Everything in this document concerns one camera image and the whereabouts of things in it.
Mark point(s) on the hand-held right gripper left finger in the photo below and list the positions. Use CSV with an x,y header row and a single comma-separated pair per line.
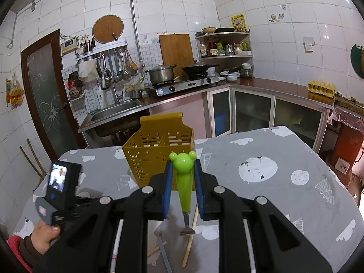
x,y
167,189

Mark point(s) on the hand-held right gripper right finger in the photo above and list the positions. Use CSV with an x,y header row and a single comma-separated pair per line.
x,y
199,189

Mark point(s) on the yellow plastic utensil basket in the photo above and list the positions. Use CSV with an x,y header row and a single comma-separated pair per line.
x,y
148,153

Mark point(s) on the wooden chopstick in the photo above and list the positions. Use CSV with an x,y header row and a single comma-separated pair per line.
x,y
153,251
189,241

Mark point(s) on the person's left hand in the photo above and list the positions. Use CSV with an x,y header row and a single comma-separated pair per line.
x,y
42,237

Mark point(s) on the wooden sticks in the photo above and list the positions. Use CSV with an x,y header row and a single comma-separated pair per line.
x,y
32,159

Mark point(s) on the grey printed tablecloth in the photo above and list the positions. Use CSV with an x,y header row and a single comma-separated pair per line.
x,y
264,199

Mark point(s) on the steel sink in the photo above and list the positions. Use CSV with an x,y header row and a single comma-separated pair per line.
x,y
113,113

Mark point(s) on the white soap bottle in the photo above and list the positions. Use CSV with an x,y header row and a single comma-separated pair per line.
x,y
100,101

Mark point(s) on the brown frosted glass door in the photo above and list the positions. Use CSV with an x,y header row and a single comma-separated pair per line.
x,y
42,96

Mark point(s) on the kitchen counter cabinet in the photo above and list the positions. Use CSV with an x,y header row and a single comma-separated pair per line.
x,y
256,111

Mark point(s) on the small steel pot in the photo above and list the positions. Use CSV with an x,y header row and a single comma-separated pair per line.
x,y
136,93

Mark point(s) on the steel gas stove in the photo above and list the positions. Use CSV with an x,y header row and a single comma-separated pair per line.
x,y
187,85

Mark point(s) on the orange hanging bag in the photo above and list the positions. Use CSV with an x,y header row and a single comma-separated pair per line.
x,y
15,92

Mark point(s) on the large steel pot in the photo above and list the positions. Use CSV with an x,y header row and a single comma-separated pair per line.
x,y
161,74

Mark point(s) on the stack of white bowls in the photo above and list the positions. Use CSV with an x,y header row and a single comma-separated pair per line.
x,y
229,76

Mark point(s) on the chrome faucet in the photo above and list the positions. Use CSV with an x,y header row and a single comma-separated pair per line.
x,y
106,76

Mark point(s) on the white hanging cloth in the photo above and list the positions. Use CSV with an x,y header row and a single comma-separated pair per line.
x,y
86,71

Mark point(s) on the black wok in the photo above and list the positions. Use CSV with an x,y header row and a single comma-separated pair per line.
x,y
199,68

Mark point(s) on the glass jar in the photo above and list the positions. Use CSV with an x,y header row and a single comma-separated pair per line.
x,y
246,72

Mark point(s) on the hanging steel ladles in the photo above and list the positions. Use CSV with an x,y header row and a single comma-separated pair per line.
x,y
119,71

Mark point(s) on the wooden cutting board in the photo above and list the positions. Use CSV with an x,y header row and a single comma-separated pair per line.
x,y
176,51

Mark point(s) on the steel chopstick holder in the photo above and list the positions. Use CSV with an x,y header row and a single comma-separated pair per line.
x,y
87,48

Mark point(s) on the steel corner shelf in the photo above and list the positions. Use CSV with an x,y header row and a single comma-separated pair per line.
x,y
227,35

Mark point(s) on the tan ceramic bowl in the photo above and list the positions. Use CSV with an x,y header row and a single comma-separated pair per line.
x,y
209,30

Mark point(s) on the yellow egg tray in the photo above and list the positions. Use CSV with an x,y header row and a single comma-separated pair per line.
x,y
321,86

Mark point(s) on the black pan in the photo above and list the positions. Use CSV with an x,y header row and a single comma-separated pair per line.
x,y
225,30

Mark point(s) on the round wooden board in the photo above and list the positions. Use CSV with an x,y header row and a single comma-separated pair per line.
x,y
106,28

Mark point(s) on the beige wall box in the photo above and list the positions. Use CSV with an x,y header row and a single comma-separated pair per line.
x,y
69,47

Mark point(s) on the steel wall rack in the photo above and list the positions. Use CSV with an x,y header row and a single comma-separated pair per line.
x,y
102,49

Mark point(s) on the yellow wall poster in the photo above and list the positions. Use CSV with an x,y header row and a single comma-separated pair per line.
x,y
238,22

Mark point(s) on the grey wall pipe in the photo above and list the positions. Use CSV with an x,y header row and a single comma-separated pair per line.
x,y
133,20

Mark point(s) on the white wall socket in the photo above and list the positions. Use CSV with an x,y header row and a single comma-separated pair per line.
x,y
308,44

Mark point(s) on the green round wall object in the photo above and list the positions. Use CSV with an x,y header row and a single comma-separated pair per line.
x,y
359,62

